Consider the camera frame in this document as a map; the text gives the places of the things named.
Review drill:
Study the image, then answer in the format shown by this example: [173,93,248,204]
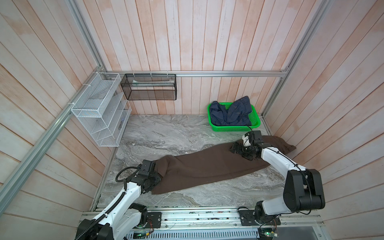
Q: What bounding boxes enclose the brown trousers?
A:
[151,134,297,195]

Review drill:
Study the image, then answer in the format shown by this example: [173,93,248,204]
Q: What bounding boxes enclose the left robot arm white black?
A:
[75,169,161,240]

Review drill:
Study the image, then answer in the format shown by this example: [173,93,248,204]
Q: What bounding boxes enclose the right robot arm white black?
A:
[231,143,326,225]

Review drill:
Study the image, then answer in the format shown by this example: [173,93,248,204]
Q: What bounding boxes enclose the navy blue trousers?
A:
[211,96,251,125]

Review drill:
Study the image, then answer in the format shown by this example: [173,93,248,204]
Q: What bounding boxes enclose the green plastic basket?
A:
[207,102,261,132]

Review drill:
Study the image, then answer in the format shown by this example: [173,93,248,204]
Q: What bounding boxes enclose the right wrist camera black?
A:
[242,131,264,147]

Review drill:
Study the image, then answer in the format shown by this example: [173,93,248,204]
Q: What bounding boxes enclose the black corrugated cable hose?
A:
[76,166,142,240]

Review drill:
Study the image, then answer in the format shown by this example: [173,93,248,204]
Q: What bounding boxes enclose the aluminium mounting rail base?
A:
[121,207,331,240]

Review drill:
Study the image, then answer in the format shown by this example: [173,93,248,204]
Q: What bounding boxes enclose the white wire mesh shelf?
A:
[72,73,132,147]

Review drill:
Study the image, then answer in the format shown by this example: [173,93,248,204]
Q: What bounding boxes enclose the black mesh wall basket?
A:
[121,73,178,101]

